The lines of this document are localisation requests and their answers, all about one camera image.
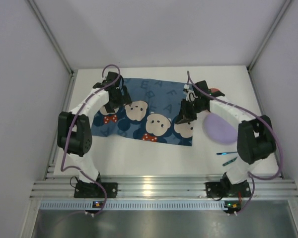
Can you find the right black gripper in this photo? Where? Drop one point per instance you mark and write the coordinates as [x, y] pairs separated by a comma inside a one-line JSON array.
[[188, 110]]

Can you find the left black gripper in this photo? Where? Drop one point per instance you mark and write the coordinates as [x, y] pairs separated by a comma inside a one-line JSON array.
[[121, 98]]

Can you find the blue cartoon placemat cloth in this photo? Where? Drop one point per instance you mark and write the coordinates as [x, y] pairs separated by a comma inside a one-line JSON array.
[[150, 117]]

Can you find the coral plastic cup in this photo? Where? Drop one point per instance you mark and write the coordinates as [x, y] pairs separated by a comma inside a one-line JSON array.
[[213, 90]]

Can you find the purple plastic plate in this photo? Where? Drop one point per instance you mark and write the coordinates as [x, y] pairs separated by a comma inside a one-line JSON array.
[[218, 130]]

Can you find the blue handled fork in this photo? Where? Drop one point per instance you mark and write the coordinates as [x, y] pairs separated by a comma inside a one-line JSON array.
[[225, 153]]

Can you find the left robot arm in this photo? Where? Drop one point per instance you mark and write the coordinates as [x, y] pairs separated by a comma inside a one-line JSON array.
[[74, 134]]

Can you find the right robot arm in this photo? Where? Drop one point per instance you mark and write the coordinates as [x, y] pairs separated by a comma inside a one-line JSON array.
[[255, 139]]

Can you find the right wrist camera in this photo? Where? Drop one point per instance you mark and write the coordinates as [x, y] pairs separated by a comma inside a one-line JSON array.
[[190, 95]]

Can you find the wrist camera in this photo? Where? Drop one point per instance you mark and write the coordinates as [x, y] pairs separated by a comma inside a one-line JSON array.
[[190, 95], [101, 84]]

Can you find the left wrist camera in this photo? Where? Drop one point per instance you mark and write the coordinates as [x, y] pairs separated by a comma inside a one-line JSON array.
[[101, 84]]

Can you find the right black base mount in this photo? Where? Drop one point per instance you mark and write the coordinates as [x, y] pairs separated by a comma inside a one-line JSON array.
[[217, 190]]

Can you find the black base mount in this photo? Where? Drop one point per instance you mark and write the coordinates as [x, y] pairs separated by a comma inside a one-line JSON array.
[[91, 190], [217, 190]]

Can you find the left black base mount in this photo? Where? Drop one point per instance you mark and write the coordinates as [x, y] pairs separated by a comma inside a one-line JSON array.
[[91, 190]]

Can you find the aluminium mounting rail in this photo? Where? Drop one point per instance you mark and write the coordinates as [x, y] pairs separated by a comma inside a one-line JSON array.
[[162, 187]]

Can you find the perforated cable tray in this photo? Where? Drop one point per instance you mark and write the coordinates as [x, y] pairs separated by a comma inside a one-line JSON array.
[[137, 205]]

